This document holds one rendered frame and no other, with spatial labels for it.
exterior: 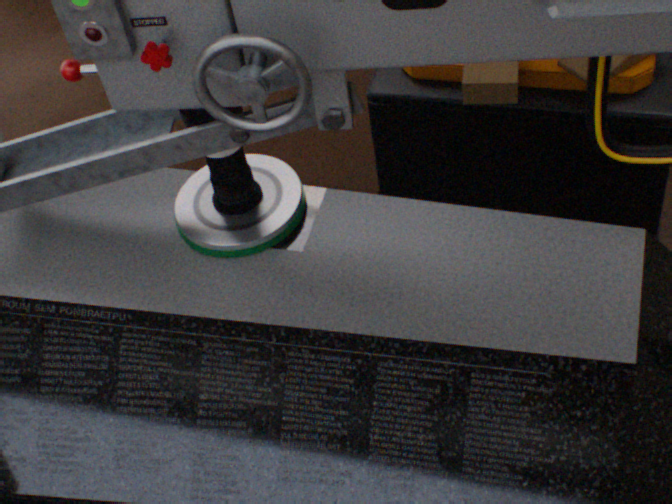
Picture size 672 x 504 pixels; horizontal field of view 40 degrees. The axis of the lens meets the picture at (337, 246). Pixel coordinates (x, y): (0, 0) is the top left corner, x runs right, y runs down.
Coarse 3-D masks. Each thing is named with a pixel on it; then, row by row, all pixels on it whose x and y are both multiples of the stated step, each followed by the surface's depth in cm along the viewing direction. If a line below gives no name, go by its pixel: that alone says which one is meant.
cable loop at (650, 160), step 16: (592, 64) 124; (608, 64) 123; (592, 80) 125; (608, 80) 126; (592, 96) 127; (592, 112) 129; (592, 128) 132; (592, 144) 134; (608, 144) 134; (624, 144) 136; (624, 160) 135; (640, 160) 134; (656, 160) 134
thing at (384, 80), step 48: (384, 96) 182; (432, 96) 179; (528, 96) 175; (576, 96) 174; (624, 96) 172; (384, 144) 192; (432, 144) 188; (480, 144) 184; (528, 144) 181; (576, 144) 177; (432, 192) 198; (480, 192) 195; (528, 192) 191; (576, 192) 187; (624, 192) 183
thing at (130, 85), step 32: (128, 0) 111; (160, 0) 110; (192, 0) 110; (224, 0) 110; (160, 32) 114; (192, 32) 113; (224, 32) 113; (96, 64) 119; (128, 64) 118; (192, 64) 117; (224, 64) 117; (128, 96) 122; (160, 96) 122; (192, 96) 121; (224, 96) 121
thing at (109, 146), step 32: (352, 96) 125; (64, 128) 149; (96, 128) 149; (128, 128) 148; (160, 128) 145; (192, 128) 133; (224, 128) 131; (288, 128) 130; (32, 160) 155; (64, 160) 151; (96, 160) 138; (128, 160) 138; (160, 160) 137; (0, 192) 146; (32, 192) 145; (64, 192) 144
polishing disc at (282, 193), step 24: (264, 168) 155; (288, 168) 154; (192, 192) 153; (264, 192) 151; (288, 192) 150; (192, 216) 149; (216, 216) 148; (240, 216) 148; (264, 216) 147; (288, 216) 146; (192, 240) 147; (216, 240) 145; (240, 240) 144; (264, 240) 144
